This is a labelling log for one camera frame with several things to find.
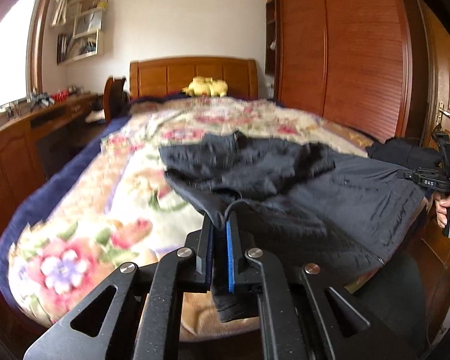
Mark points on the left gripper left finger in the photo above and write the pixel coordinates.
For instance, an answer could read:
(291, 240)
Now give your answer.
(135, 312)

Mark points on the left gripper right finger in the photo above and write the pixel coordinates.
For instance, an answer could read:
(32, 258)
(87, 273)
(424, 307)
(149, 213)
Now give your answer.
(303, 312)

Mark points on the dark denim jacket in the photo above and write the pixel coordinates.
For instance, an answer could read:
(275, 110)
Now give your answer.
(304, 203)

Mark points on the floral bed blanket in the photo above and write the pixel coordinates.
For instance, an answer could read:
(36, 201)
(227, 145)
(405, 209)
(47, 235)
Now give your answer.
(122, 210)

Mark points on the wooden wardrobe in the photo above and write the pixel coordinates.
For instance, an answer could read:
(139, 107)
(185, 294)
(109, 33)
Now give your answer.
(359, 63)

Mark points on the navy blue bed sheet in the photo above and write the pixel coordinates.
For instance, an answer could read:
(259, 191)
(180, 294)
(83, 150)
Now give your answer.
(40, 204)

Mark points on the long wooden desk cabinet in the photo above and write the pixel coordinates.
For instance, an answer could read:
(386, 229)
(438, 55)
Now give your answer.
(21, 172)

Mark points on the wooden desk chair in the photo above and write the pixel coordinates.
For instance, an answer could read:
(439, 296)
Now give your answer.
(115, 99)

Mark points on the red basket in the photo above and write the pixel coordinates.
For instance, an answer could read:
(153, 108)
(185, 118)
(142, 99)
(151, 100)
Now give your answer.
(60, 96)

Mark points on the yellow plush toy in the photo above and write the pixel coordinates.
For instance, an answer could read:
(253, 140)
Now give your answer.
(206, 86)

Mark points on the wooden bed headboard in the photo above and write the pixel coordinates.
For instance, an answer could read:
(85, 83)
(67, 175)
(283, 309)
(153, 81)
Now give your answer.
(164, 76)

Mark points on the wooden door with handle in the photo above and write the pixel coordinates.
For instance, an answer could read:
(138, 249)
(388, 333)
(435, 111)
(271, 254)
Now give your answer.
(438, 48)

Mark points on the white wall shelf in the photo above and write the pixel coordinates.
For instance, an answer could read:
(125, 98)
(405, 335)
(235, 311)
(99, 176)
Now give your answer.
(81, 34)

